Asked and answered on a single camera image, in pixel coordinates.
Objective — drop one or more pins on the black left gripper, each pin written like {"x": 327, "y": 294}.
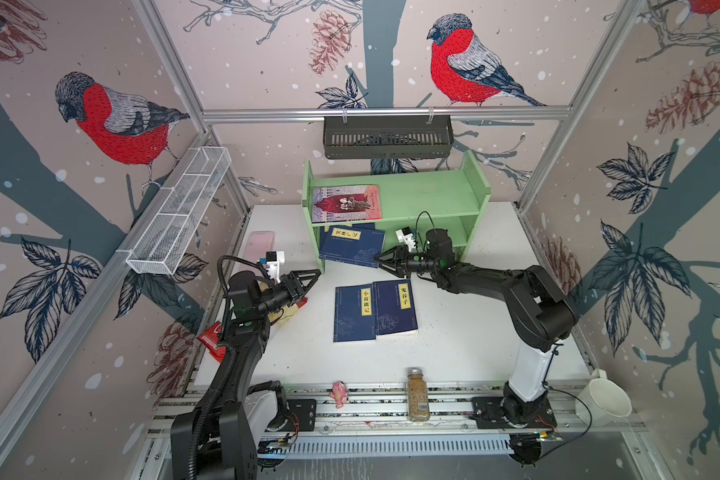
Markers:
{"x": 291, "y": 286}

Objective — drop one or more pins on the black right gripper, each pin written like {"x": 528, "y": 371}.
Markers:
{"x": 397, "y": 261}

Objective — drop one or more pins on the blue book yellow label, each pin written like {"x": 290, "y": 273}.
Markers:
{"x": 325, "y": 229}

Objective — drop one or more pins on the pink Hamlet book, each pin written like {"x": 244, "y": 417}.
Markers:
{"x": 345, "y": 204}

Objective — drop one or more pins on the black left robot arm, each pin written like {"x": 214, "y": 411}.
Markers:
{"x": 217, "y": 439}

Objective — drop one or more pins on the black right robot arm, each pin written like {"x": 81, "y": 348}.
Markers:
{"x": 541, "y": 313}

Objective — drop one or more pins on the pink case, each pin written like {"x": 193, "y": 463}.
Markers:
{"x": 259, "y": 243}

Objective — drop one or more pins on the green wooden shelf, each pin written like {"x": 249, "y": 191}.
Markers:
{"x": 453, "y": 200}

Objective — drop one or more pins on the red snack bag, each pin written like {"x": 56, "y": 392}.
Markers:
{"x": 210, "y": 337}

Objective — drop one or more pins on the pink small toy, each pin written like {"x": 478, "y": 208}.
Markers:
{"x": 339, "y": 394}

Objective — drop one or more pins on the black hanging basket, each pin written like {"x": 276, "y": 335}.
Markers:
{"x": 387, "y": 137}

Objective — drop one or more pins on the spice jar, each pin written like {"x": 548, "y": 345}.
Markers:
{"x": 417, "y": 396}

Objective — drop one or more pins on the white cup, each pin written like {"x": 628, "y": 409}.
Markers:
{"x": 602, "y": 401}

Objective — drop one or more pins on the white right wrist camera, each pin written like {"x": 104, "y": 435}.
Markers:
{"x": 407, "y": 237}

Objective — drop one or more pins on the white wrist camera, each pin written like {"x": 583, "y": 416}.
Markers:
{"x": 271, "y": 262}
{"x": 407, "y": 237}

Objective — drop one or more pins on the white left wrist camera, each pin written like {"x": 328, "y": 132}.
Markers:
{"x": 271, "y": 262}

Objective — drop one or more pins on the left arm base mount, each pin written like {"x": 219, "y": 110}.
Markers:
{"x": 269, "y": 409}

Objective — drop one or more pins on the white wire mesh basket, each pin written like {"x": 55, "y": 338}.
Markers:
{"x": 168, "y": 235}

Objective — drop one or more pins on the aluminium rail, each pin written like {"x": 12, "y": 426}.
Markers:
{"x": 382, "y": 408}

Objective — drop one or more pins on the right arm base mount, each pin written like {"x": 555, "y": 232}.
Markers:
{"x": 493, "y": 413}

